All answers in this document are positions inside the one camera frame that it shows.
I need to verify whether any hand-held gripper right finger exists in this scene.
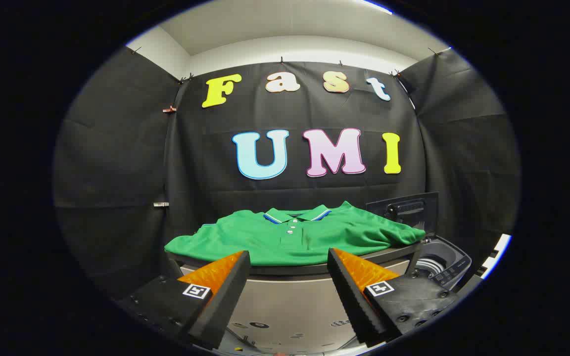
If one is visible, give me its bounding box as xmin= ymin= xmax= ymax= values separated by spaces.
xmin=327 ymin=247 xmax=460 ymax=348

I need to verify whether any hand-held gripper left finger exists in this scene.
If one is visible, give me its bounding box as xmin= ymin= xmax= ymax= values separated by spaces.
xmin=117 ymin=250 xmax=251 ymax=350

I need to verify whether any green polo shirt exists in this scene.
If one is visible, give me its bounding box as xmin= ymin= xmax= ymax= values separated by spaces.
xmin=164 ymin=201 xmax=426 ymax=267

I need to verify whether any grey washing machine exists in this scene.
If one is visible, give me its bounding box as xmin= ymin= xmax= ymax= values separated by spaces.
xmin=409 ymin=235 xmax=474 ymax=292

